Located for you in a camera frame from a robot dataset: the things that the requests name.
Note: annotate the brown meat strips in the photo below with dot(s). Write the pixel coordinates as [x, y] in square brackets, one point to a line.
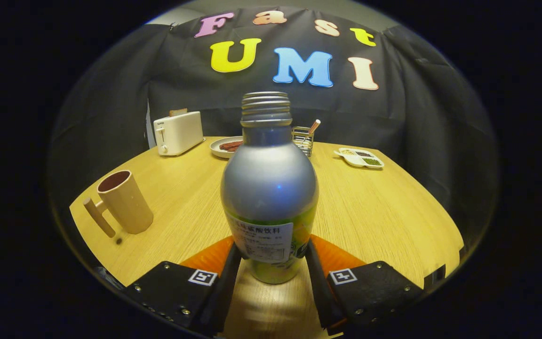
[231, 145]

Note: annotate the red striped straw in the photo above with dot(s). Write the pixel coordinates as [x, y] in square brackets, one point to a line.
[314, 126]

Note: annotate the white divided dish with beans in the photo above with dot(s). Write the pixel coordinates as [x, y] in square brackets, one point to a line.
[358, 159]

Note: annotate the white round plate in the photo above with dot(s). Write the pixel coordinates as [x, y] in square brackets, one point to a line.
[217, 149]

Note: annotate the silver bottle with green label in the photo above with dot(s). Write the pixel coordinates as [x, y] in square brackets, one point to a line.
[268, 188]

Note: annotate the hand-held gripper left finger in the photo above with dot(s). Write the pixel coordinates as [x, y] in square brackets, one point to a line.
[224, 292]

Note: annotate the brown toast slice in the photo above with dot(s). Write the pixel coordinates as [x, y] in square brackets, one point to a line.
[178, 112]

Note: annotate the black backdrop cloth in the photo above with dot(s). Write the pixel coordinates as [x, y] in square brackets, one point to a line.
[417, 132]

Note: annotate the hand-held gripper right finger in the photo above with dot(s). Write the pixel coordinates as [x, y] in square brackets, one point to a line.
[320, 292]

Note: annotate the white toaster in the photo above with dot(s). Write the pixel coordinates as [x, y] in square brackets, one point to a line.
[179, 134]

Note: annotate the wooden table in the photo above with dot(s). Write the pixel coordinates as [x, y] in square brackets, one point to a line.
[370, 212]

